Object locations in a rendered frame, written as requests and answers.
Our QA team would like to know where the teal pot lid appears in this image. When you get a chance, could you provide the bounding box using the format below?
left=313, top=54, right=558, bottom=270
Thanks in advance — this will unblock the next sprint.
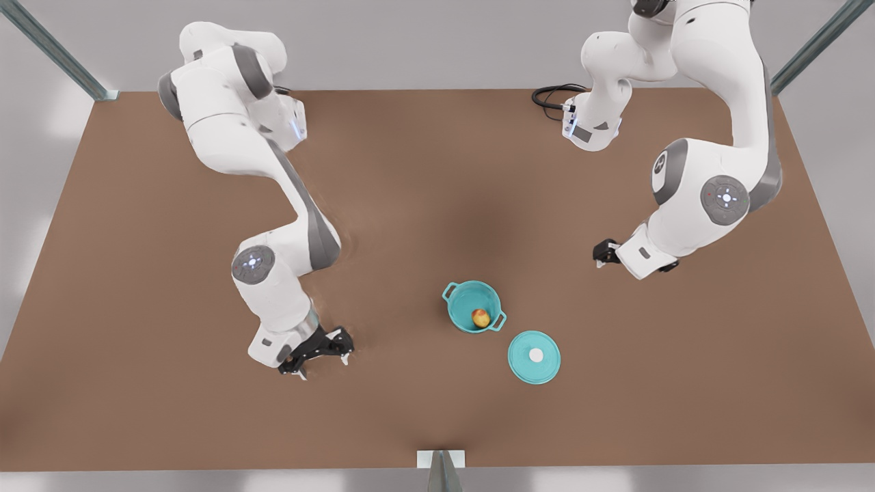
left=507, top=331, right=562, bottom=385

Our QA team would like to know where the teal pot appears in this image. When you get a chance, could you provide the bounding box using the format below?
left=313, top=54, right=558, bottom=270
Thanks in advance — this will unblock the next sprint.
left=442, top=281, right=507, bottom=334

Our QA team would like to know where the silver frame post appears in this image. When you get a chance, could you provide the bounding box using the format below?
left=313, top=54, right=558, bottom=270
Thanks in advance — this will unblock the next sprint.
left=0, top=0, right=119, bottom=102
left=417, top=450, right=466, bottom=492
left=771, top=0, right=875, bottom=96

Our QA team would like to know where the black cable loop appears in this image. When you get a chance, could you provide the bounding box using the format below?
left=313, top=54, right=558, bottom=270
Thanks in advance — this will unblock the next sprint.
left=532, top=84, right=590, bottom=122

